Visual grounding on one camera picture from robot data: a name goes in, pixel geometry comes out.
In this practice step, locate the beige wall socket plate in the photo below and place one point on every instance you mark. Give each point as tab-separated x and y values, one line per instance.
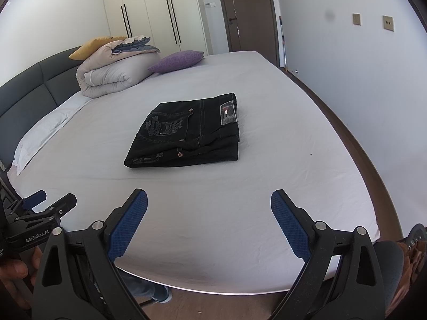
387	23
356	19

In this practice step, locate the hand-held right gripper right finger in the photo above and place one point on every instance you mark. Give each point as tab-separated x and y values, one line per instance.
290	226

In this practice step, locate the brown door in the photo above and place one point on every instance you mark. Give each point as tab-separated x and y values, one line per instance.
250	13

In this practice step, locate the person's left hand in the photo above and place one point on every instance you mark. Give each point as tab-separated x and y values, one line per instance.
13	273

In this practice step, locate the thin white stick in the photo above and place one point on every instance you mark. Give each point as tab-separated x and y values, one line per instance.
283	43

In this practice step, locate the brown object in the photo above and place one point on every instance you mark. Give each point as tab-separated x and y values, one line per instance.
413	273

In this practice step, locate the black pants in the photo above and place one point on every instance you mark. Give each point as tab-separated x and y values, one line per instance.
186	133

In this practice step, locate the folded beige duvet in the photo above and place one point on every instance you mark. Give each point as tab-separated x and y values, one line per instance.
110	70

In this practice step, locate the dark grey padded headboard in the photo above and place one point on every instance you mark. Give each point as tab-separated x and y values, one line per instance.
26	93

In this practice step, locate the white pillow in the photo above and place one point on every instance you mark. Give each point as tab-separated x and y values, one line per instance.
40	130

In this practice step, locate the bed with white sheet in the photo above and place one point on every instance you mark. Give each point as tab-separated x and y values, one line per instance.
233	206

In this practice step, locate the grey chair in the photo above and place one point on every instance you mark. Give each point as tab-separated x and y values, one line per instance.
388	273

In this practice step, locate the yellow pillow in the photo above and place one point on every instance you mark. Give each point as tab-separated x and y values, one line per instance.
88	48

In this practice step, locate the black weight plate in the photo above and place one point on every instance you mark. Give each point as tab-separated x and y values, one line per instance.
417	236

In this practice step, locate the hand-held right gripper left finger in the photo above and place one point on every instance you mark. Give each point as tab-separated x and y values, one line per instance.
130	226

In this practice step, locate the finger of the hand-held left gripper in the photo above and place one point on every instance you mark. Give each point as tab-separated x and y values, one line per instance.
63	205
35	199

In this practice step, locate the purple pillow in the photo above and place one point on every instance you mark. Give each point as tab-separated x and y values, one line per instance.
176	60

